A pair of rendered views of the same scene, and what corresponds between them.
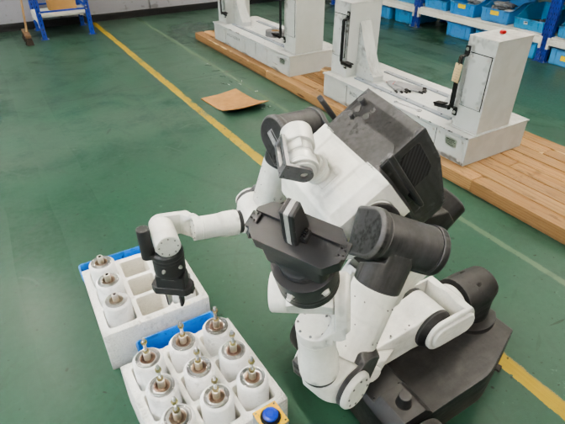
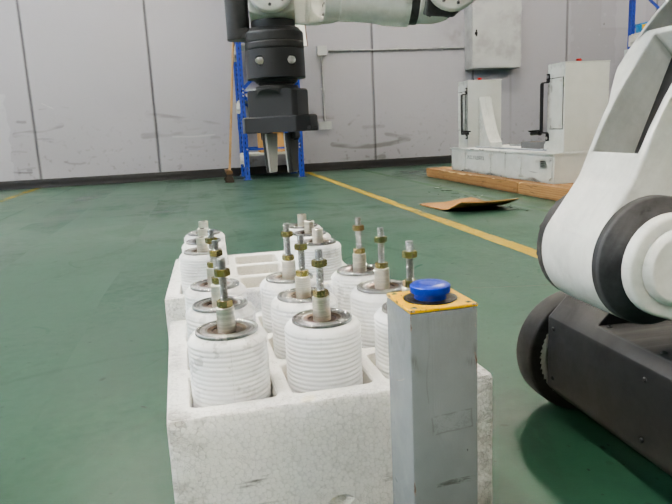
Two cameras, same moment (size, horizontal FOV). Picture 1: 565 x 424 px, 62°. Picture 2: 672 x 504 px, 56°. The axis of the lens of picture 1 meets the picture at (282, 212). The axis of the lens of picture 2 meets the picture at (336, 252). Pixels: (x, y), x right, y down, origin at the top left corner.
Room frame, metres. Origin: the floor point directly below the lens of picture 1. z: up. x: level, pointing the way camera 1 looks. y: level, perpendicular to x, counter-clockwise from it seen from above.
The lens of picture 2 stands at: (0.10, -0.09, 0.49)
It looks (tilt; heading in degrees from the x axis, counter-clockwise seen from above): 11 degrees down; 20
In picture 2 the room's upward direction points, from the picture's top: 3 degrees counter-clockwise
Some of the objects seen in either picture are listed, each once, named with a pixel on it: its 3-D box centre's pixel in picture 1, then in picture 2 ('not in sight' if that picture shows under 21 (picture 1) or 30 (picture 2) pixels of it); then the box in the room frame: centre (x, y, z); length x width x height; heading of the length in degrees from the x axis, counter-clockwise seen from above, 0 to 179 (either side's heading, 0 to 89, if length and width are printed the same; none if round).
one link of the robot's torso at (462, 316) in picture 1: (430, 312); not in sight; (1.11, -0.50, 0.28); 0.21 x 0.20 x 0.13; 121
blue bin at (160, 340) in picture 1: (182, 346); not in sight; (1.15, 0.37, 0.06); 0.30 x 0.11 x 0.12; 120
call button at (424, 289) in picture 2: (270, 415); (430, 292); (0.71, 0.03, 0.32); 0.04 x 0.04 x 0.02
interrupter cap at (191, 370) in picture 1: (198, 367); (303, 295); (0.91, 0.25, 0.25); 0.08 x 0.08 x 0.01
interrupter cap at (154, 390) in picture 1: (161, 385); (220, 304); (0.84, 0.35, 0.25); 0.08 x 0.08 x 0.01
